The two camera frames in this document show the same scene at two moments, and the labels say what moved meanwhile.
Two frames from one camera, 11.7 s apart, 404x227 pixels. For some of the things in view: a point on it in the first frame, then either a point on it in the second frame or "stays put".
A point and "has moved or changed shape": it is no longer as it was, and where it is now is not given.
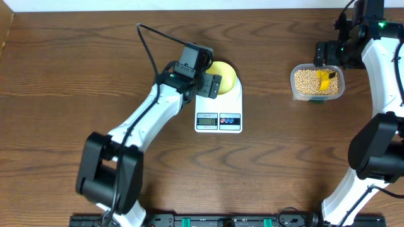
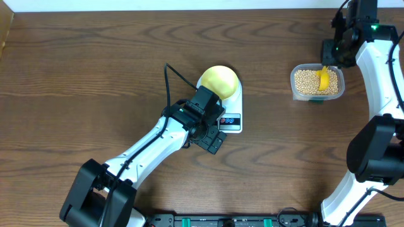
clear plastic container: (315, 84) stays put
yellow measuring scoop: (325, 76) has moved or changed shape
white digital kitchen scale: (222, 115) stays put
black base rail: (220, 220) stays put
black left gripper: (206, 91) → (214, 134)
